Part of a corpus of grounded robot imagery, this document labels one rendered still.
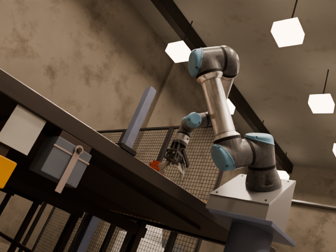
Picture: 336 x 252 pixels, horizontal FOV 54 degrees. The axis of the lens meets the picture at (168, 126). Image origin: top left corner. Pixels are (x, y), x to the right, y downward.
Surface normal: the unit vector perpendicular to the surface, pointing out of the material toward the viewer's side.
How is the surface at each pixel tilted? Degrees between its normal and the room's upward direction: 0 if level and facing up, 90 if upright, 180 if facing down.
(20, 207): 90
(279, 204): 90
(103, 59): 90
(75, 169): 90
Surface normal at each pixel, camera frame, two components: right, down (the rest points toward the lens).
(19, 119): 0.69, -0.04
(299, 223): -0.56, -0.51
